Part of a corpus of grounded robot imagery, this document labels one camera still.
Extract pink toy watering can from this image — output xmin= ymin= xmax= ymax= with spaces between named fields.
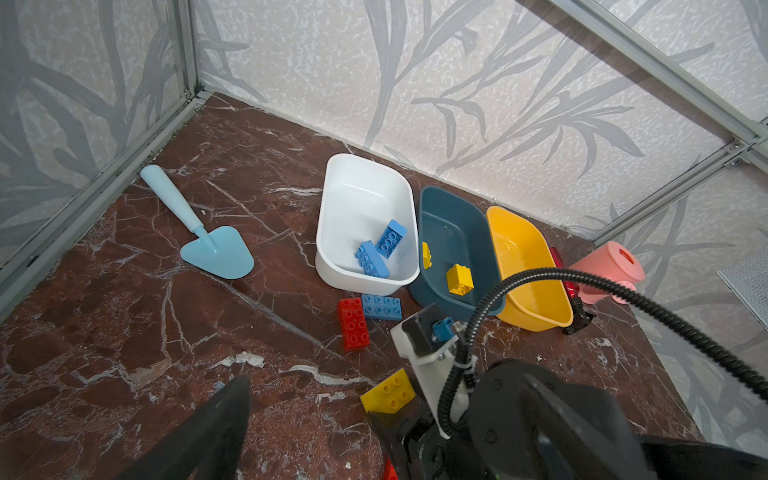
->
xmin=569 ymin=241 xmax=645 ymax=291

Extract small yellow lego brick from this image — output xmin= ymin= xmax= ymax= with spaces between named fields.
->
xmin=421 ymin=242 xmax=432 ymax=270

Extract light blue toy trowel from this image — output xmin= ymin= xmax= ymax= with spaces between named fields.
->
xmin=140 ymin=165 xmax=255 ymax=280

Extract yellow plastic bin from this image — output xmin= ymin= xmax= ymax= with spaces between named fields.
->
xmin=485 ymin=205 xmax=575 ymax=334

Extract red and black hand tool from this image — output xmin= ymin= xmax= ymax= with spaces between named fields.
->
xmin=562 ymin=281 xmax=595 ymax=335

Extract large blue lego brick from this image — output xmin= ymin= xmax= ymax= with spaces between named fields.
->
xmin=354 ymin=241 xmax=390 ymax=278

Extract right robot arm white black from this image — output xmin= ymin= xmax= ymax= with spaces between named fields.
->
xmin=366 ymin=267 xmax=767 ymax=479

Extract white plastic bin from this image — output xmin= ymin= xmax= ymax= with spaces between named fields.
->
xmin=315 ymin=153 xmax=420 ymax=296

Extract white wire mesh basket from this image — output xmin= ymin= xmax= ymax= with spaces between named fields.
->
xmin=717 ymin=249 xmax=768 ymax=328

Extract red lego brick center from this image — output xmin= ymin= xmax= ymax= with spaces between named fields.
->
xmin=382 ymin=457 xmax=399 ymax=480

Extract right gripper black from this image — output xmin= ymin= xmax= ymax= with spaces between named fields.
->
xmin=367 ymin=413 xmax=480 ymax=479

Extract dark teal plastic bin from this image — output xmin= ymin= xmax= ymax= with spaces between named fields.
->
xmin=409 ymin=186 xmax=501 ymax=321

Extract blue 2x4 lego brick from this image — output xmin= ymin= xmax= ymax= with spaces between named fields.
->
xmin=361 ymin=295 xmax=403 ymax=321

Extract yellow long lego brick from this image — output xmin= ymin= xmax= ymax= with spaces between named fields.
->
xmin=360 ymin=369 xmax=416 ymax=414

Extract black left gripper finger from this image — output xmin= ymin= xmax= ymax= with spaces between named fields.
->
xmin=117 ymin=377 xmax=251 ymax=479

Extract red lego brick near bins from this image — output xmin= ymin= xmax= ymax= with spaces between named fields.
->
xmin=337 ymin=298 xmax=370 ymax=352

